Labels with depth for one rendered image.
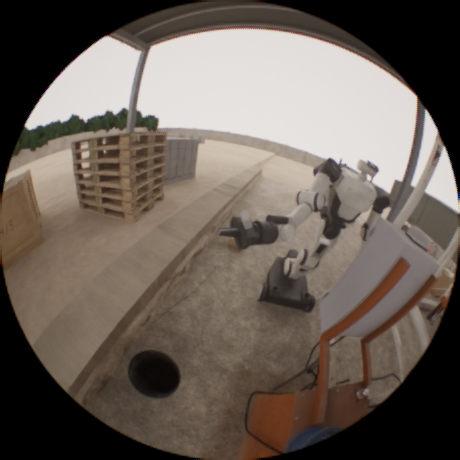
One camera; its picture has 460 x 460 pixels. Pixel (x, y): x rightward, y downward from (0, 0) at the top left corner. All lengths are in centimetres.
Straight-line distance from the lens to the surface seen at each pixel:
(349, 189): 95
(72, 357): 127
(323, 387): 88
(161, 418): 140
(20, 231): 231
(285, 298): 156
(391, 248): 69
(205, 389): 134
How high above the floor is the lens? 134
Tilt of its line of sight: 33 degrees down
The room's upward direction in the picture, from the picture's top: 12 degrees clockwise
